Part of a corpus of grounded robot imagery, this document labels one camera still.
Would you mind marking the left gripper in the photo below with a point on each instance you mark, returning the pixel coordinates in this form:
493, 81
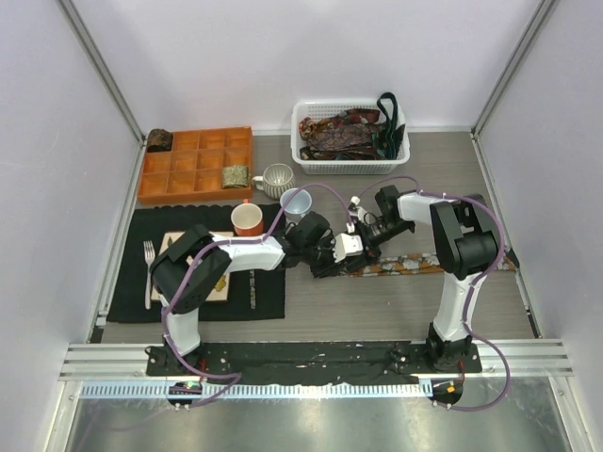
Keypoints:
330, 267

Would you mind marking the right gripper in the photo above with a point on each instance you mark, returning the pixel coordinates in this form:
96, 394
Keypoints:
369, 248

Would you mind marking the orange grey floral tie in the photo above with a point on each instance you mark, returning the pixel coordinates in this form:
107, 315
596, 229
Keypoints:
411, 264

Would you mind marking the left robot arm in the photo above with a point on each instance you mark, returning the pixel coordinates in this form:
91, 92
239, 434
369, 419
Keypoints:
187, 272

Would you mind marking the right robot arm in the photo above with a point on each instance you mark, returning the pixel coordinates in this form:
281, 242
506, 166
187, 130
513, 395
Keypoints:
468, 245

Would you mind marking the frosted blue footed cup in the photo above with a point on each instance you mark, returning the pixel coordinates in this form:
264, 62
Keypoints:
296, 206

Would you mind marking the black scalloped placemat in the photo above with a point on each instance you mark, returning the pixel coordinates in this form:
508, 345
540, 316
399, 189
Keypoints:
127, 305

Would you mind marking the dark green tie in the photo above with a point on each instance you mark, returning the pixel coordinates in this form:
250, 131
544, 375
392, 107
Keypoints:
391, 137

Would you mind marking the dark paisley tie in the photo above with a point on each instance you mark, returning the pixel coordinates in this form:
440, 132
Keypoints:
338, 140

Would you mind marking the orange ceramic mug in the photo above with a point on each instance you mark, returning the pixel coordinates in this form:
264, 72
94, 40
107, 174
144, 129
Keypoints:
247, 219

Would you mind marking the grey ribbed ceramic mug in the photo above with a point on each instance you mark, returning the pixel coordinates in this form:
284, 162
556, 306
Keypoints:
275, 180

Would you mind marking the dark red patterned tie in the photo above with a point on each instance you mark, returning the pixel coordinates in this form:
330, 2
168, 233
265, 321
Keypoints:
362, 115

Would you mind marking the multicolour patterned tie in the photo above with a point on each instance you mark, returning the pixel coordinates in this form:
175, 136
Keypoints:
308, 128

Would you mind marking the green floral rolled tie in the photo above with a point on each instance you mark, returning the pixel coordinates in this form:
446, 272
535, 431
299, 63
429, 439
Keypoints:
235, 176

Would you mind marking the white plastic basket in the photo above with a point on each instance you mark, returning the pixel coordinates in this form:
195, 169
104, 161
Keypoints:
334, 110

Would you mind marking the square floral ceramic plate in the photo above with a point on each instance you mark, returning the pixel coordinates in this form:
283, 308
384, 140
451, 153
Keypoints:
220, 292

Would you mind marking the orange wooden divided tray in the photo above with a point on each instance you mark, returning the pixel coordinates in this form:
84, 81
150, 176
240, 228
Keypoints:
192, 170

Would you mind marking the silver fork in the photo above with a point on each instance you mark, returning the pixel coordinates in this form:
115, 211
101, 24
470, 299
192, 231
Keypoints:
149, 257

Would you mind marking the dark rolled tie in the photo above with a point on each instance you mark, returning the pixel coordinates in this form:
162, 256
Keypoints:
159, 140

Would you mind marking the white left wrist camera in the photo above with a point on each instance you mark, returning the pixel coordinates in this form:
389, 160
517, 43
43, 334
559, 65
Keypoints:
347, 244

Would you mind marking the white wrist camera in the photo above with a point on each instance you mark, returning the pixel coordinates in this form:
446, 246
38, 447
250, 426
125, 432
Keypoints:
357, 211
347, 244

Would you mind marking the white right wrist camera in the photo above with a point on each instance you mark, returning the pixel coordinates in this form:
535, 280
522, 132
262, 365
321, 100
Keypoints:
357, 211

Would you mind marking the patterned handle knife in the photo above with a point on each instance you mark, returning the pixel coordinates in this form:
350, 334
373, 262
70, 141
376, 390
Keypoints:
252, 289

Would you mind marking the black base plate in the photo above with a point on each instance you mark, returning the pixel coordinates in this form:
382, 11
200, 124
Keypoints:
309, 363

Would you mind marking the white slotted cable duct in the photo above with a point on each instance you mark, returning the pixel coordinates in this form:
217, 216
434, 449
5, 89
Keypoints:
177, 390

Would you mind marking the aluminium frame rail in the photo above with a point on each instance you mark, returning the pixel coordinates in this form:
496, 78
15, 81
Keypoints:
526, 358

